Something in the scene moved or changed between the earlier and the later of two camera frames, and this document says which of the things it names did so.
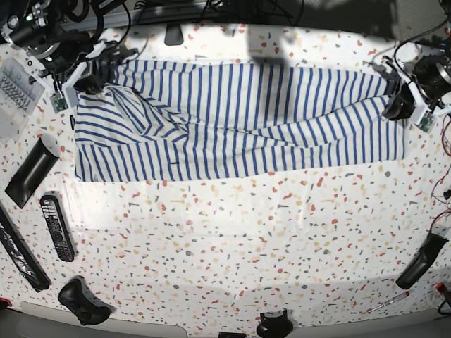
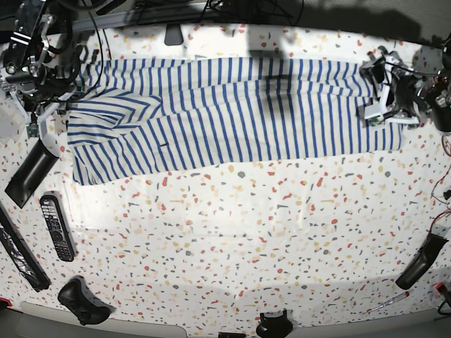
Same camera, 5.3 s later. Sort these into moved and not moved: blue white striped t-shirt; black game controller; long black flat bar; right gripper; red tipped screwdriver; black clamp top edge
Moved: blue white striped t-shirt; right gripper
Not moved: long black flat bar; black game controller; black clamp top edge; red tipped screwdriver
